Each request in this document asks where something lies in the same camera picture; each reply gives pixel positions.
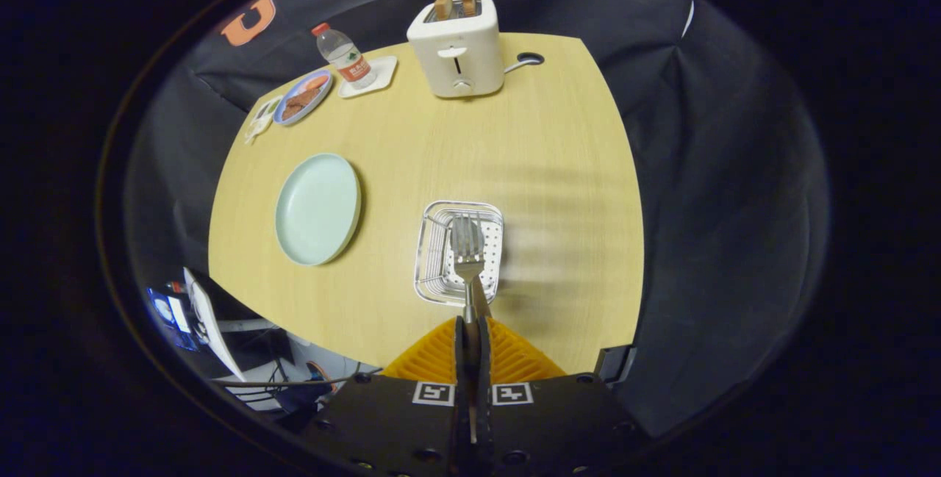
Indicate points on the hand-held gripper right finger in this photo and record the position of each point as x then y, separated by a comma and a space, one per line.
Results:
485, 367

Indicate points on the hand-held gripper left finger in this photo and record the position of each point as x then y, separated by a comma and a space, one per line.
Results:
462, 367

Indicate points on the light green plate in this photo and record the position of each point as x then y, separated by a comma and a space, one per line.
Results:
316, 209

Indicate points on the white board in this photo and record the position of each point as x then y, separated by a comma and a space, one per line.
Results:
209, 323

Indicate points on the black backdrop cloth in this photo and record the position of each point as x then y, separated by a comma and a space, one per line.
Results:
735, 205

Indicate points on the blue plate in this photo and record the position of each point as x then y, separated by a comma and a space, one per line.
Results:
320, 103

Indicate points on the blue lit screen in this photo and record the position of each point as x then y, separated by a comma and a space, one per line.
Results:
165, 311

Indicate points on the white square coaster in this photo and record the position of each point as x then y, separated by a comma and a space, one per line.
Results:
384, 69

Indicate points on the reddish meat slices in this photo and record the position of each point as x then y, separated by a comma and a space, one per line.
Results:
301, 101

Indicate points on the white compartment sauce tray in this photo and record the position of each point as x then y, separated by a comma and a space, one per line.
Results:
261, 123

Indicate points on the white toaster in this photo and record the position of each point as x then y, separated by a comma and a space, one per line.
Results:
478, 51

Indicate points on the clear water bottle red cap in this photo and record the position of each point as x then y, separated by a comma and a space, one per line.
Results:
349, 58

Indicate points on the brown toast slice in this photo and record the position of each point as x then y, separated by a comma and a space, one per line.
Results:
468, 1
443, 6

